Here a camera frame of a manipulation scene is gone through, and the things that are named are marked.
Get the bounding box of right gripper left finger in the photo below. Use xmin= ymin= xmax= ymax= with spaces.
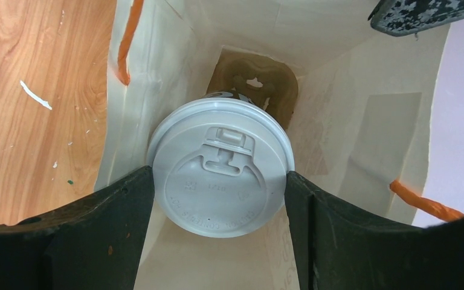
xmin=0 ymin=166 xmax=154 ymax=289

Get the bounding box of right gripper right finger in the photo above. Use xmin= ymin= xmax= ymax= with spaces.
xmin=285 ymin=171 xmax=464 ymax=289

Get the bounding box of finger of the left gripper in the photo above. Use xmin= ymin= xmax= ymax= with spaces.
xmin=368 ymin=0 xmax=464 ymax=37

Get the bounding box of paper bag with orange handles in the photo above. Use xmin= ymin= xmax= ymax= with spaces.
xmin=95 ymin=1 xmax=448 ymax=289

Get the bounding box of cardboard carrier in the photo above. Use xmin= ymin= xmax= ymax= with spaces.
xmin=207 ymin=50 xmax=298 ymax=130

